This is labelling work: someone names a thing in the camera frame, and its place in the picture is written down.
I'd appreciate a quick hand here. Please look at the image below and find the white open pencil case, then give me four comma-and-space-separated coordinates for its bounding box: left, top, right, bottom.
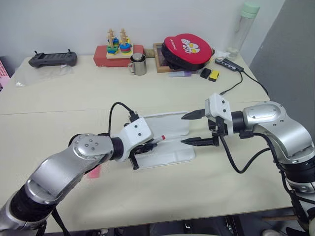
133, 111, 196, 171

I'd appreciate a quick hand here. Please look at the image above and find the red cardboard box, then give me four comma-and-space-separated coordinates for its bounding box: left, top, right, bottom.
93, 44, 145, 68

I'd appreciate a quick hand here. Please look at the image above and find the pink flat object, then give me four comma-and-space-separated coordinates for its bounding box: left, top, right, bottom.
86, 164, 103, 179

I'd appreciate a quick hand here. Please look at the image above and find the clear plastic bag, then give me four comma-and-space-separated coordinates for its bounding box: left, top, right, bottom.
14, 64, 75, 87

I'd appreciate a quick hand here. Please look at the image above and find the wooden framed tray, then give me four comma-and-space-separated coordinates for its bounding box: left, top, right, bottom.
153, 42, 198, 74

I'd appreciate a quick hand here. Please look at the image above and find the white marker with red cap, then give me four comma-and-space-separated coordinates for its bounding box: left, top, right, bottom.
152, 134, 167, 144

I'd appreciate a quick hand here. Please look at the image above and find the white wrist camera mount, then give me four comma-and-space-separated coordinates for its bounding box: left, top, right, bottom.
112, 117, 155, 163
204, 92, 233, 136

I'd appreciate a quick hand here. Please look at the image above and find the clear purple marker tube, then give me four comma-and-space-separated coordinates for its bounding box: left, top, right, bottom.
168, 70, 193, 79

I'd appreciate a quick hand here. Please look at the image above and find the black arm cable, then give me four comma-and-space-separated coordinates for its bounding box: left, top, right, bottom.
220, 131, 279, 175
97, 102, 140, 137

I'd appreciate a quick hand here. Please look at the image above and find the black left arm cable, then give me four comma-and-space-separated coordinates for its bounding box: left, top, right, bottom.
97, 102, 140, 137

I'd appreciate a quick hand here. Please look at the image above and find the clear bottle with green lid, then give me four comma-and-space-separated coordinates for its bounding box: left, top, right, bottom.
225, 1, 261, 59

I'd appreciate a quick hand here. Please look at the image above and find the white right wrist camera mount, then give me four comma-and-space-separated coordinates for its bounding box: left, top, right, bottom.
204, 92, 233, 136

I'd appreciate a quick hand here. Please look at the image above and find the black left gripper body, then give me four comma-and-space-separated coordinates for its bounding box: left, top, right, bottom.
128, 143, 151, 161

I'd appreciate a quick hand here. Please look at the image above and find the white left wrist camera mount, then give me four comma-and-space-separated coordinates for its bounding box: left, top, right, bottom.
112, 117, 155, 163

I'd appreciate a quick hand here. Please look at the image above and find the pink box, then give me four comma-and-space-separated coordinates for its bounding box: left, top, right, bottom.
0, 56, 12, 93

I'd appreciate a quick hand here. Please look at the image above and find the black USB hub cable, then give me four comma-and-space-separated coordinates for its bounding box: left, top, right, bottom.
219, 70, 269, 97

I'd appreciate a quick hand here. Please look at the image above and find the colourful wooden stacking toy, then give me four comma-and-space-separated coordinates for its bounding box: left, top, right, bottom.
106, 28, 134, 60

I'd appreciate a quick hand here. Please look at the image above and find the yellow whiteboard eraser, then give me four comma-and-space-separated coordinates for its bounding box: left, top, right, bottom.
208, 69, 221, 83

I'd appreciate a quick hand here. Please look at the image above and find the stainless steel mug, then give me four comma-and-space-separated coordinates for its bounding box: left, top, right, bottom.
127, 53, 147, 76

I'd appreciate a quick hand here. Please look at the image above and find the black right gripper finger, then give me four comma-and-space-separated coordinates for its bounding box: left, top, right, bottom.
180, 137, 214, 147
181, 109, 206, 121

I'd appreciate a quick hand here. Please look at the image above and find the black whiteboard eraser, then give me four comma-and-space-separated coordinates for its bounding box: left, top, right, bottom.
199, 68, 212, 80

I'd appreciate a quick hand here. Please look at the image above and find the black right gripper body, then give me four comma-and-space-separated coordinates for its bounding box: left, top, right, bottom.
208, 117, 229, 148

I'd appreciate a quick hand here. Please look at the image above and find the red and black round case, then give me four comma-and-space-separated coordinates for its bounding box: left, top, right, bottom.
160, 33, 214, 71

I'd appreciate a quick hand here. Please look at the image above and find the black handheld controller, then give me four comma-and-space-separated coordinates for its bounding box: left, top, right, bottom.
28, 50, 78, 69

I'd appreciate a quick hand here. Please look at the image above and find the grey USB hub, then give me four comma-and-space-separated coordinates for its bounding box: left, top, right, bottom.
214, 58, 245, 73

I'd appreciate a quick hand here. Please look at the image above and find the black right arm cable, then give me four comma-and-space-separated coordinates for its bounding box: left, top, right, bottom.
220, 131, 279, 175

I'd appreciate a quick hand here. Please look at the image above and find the white crumpled tissue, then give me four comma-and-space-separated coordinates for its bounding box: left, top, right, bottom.
214, 49, 231, 60

